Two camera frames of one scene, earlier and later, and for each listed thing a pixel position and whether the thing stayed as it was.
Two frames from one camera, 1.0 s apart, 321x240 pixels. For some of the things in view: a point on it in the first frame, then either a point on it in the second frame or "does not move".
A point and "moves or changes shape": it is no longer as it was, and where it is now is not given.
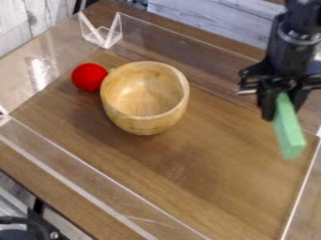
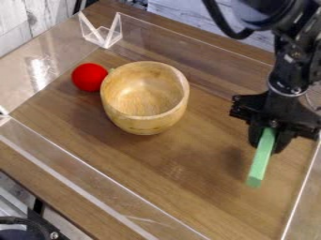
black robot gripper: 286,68 → 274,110
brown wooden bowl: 144,96 does not move
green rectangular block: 289,133 moves or changes shape
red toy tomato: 87,77 does not move
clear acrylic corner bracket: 102,36 does not move
